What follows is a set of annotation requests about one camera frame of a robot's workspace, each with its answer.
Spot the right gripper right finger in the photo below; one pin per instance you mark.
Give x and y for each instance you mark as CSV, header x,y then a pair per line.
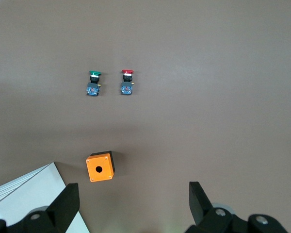
x,y
203,213

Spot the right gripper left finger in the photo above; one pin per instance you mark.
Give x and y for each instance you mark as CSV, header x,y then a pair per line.
x,y
60,208

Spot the red mushroom push button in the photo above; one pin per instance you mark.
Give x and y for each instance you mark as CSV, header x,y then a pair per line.
x,y
126,85

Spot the white drawer cabinet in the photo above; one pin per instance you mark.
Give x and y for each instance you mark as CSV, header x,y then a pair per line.
x,y
26,194

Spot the green mushroom push button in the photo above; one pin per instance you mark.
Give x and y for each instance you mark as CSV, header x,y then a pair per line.
x,y
93,85

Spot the orange button enclosure box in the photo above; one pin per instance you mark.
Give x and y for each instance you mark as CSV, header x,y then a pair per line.
x,y
104,173

